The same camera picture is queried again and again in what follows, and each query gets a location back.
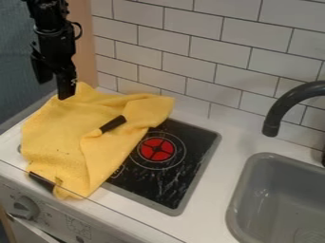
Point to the toy stove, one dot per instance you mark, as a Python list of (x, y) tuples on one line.
[(163, 164)]

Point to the toy sink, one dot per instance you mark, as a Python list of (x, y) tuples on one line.
[(279, 199)]

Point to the yellow cloth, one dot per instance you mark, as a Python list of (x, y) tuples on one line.
[(84, 139)]

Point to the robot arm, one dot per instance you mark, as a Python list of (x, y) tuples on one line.
[(47, 12)]

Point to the tap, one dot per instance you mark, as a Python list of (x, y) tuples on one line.
[(287, 104)]

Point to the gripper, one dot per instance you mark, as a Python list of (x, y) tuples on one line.
[(56, 50)]

